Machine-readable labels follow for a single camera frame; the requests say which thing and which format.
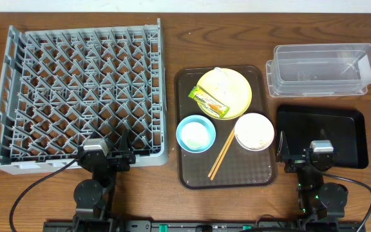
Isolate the pink bowl with rice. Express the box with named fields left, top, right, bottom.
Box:
left=234, top=113, right=275, bottom=151

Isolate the clear plastic waste bin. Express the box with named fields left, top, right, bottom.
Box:
left=265, top=43, right=371, bottom=97

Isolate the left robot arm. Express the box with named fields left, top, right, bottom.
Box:
left=72, top=130, right=136, bottom=231

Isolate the yellow round plate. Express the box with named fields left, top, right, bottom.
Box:
left=196, top=68, right=252, bottom=120

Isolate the light blue bowl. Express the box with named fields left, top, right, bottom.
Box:
left=176, top=115, right=216, bottom=153

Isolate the white tissue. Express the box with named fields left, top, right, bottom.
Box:
left=214, top=67, right=231, bottom=97

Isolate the wooden chopstick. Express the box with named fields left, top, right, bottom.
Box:
left=209, top=130, right=236, bottom=181
left=207, top=127, right=235, bottom=179

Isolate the grey plastic dishwasher rack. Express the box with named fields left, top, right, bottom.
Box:
left=0, top=23, right=169, bottom=175

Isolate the black waste tray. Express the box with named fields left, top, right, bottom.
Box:
left=277, top=104, right=369, bottom=169

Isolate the white plastic cup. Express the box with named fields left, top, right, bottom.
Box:
left=180, top=122, right=209, bottom=150

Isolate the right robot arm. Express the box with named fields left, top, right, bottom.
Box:
left=276, top=131, right=348, bottom=231

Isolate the green snack wrapper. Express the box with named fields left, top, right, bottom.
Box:
left=188, top=86, right=229, bottom=119

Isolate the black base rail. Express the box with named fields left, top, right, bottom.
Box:
left=43, top=220, right=359, bottom=232

